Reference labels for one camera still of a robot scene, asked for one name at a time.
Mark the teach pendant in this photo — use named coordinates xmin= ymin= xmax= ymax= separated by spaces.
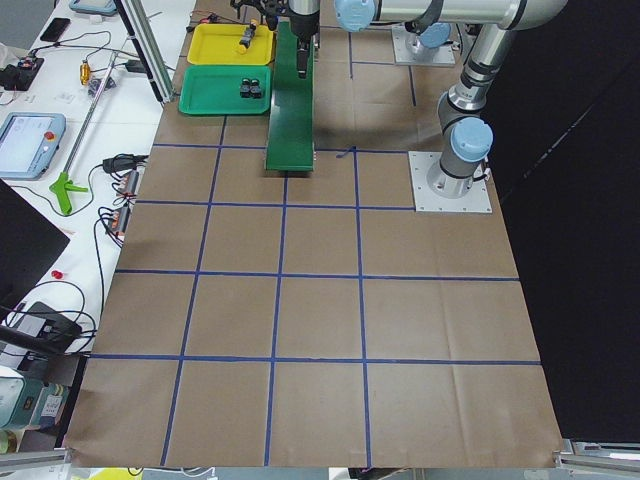
xmin=0 ymin=112 xmax=66 ymax=180

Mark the long metal rod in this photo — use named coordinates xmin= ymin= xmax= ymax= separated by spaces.
xmin=62 ymin=51 xmax=118 ymax=174

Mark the black power adapter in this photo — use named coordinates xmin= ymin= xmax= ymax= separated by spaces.
xmin=124 ymin=60 xmax=146 ymax=74

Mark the green plastic tray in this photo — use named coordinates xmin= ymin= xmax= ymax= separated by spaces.
xmin=178 ymin=65 xmax=272 ymax=116

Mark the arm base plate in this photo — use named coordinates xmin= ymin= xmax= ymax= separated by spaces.
xmin=408 ymin=151 xmax=492 ymax=214
xmin=391 ymin=22 xmax=456 ymax=67

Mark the green plastic clamp tool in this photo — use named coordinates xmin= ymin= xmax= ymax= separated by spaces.
xmin=49 ymin=171 xmax=89 ymax=216

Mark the gold resistor block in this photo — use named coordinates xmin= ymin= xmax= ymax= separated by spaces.
xmin=79 ymin=60 xmax=92 ymax=85

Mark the aluminium frame post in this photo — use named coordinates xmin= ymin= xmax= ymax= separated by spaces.
xmin=114 ymin=0 xmax=174 ymax=104

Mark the black laptop lid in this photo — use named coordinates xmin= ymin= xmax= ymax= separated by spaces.
xmin=0 ymin=181 xmax=70 ymax=308

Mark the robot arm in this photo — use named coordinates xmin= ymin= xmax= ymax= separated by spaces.
xmin=334 ymin=0 xmax=566 ymax=199

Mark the black smartphone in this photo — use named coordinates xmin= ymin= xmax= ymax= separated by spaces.
xmin=39 ymin=17 xmax=71 ymax=43

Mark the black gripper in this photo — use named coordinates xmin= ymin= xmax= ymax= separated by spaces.
xmin=263 ymin=0 xmax=320 ymax=79
xmin=230 ymin=0 xmax=265 ymax=17

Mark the yellow plastic tray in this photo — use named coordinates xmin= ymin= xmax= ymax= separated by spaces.
xmin=187 ymin=24 xmax=274 ymax=66

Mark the green conveyor belt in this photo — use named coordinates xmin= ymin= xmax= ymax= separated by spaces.
xmin=265 ymin=21 xmax=315 ymax=172

